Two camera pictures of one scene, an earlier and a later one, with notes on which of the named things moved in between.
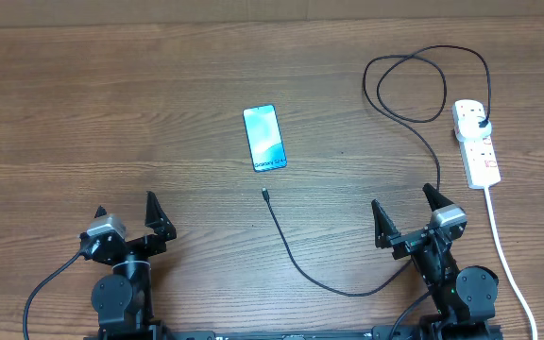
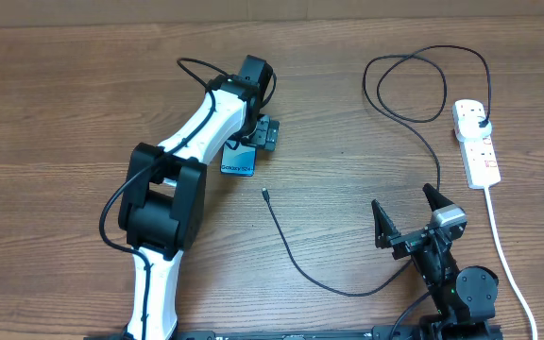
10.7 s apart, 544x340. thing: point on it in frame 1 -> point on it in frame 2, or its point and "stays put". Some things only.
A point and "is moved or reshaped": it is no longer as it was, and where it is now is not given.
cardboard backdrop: [55, 13] stays put
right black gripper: [385, 235] stays put
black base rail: [383, 332] stays put
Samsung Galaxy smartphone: [264, 138] is moved or reshaped
